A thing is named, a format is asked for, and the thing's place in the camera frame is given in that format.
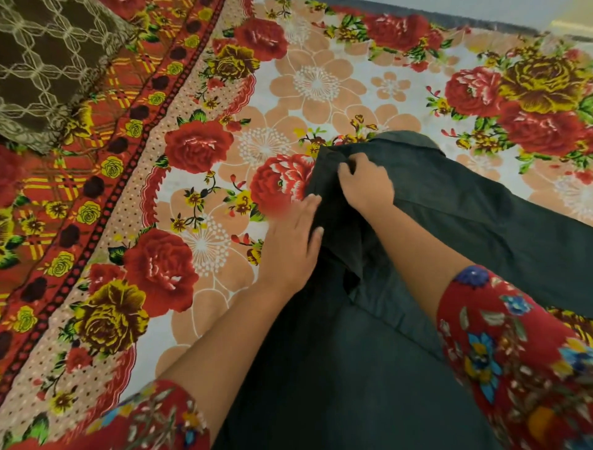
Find person's right forearm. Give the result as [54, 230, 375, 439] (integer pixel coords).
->
[361, 203, 476, 325]

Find brown patterned pillow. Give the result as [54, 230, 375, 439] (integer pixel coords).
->
[0, 0, 138, 156]

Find red floral dress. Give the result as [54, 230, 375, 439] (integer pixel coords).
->
[9, 265, 593, 450]

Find black shirt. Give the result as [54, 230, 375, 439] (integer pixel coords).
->
[212, 130, 593, 450]

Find person's right hand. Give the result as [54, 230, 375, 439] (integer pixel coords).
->
[337, 151, 395, 223]

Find person's left hand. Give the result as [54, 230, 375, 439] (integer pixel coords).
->
[257, 193, 325, 297]

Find cream door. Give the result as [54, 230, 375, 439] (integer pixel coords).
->
[549, 0, 593, 40]

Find bed with floral sheet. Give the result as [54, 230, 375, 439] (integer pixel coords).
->
[0, 0, 593, 450]

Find person's left forearm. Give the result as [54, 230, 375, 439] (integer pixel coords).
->
[157, 280, 300, 444]

